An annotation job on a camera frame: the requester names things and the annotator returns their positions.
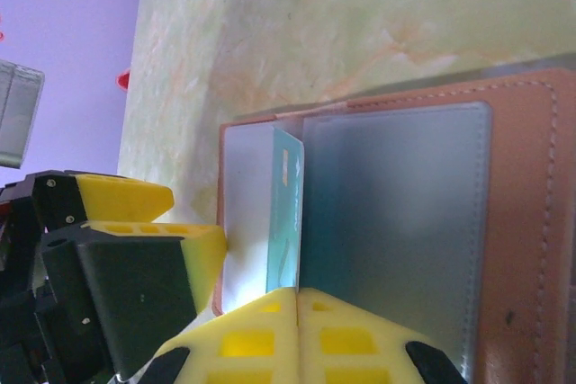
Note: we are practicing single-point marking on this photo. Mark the teal credit card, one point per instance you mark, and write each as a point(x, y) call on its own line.
point(283, 222)

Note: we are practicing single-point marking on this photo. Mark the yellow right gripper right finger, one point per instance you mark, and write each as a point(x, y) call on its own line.
point(351, 325)

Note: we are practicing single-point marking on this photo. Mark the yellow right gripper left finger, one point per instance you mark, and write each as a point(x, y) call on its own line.
point(252, 321)

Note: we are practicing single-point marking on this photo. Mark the brown pad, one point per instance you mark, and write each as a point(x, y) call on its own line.
point(517, 177)

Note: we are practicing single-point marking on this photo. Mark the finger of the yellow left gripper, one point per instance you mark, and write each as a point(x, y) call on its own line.
point(144, 285)
point(126, 202)

